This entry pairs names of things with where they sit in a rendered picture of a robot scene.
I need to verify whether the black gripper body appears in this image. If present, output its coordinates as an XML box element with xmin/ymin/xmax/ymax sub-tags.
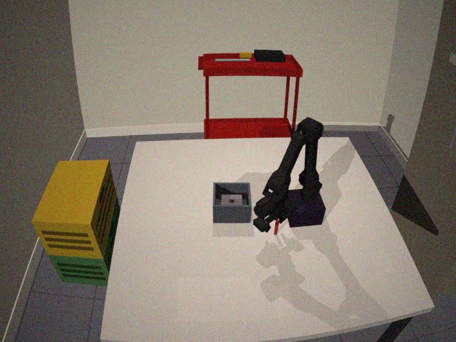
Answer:
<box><xmin>253</xmin><ymin>199</ymin><xmax>296</xmax><ymax>232</ymax></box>

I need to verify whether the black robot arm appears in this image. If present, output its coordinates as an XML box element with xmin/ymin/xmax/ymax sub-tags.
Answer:
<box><xmin>253</xmin><ymin>117</ymin><xmax>324</xmax><ymax>219</ymax></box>

